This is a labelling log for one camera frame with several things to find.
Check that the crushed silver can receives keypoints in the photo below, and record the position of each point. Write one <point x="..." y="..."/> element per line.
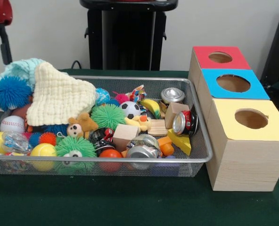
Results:
<point x="143" y="148"/>

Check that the cream yellow cloth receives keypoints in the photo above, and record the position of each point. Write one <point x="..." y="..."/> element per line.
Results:
<point x="64" y="99"/>

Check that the white baseball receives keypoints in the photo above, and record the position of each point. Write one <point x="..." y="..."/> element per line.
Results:
<point x="12" y="124"/>

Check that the wooden box with three holes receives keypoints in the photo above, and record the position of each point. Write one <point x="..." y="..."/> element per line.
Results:
<point x="243" y="160"/>

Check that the clear mesh bin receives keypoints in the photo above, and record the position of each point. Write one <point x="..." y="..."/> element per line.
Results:
<point x="191" y="167"/>

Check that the green spiky ball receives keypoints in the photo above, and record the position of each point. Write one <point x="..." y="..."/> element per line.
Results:
<point x="76" y="147"/>
<point x="108" y="116"/>

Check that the brown teddy bear toy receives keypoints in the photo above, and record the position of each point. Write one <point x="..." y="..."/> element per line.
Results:
<point x="84" y="124"/>

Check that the plain yellow ball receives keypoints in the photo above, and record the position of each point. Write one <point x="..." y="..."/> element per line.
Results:
<point x="43" y="150"/>

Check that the crumpled clear plastic bottle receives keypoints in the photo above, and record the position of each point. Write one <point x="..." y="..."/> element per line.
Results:
<point x="16" y="142"/>

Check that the black and white soccer ball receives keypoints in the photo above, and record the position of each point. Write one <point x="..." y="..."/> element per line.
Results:
<point x="130" y="109"/>

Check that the orange red ball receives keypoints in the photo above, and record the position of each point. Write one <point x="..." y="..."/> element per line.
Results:
<point x="111" y="154"/>

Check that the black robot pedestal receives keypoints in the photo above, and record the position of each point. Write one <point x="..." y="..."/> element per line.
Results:
<point x="125" y="37"/>

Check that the dark green table cloth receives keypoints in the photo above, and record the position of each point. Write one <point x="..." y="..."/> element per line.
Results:
<point x="130" y="202"/>

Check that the mint green cloth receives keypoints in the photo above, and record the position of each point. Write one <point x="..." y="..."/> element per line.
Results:
<point x="19" y="68"/>

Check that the blue spiky ball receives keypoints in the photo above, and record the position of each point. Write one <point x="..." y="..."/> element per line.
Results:
<point x="54" y="129"/>
<point x="11" y="93"/>

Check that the yellow wedge block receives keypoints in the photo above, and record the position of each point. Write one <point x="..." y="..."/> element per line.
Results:
<point x="182" y="142"/>

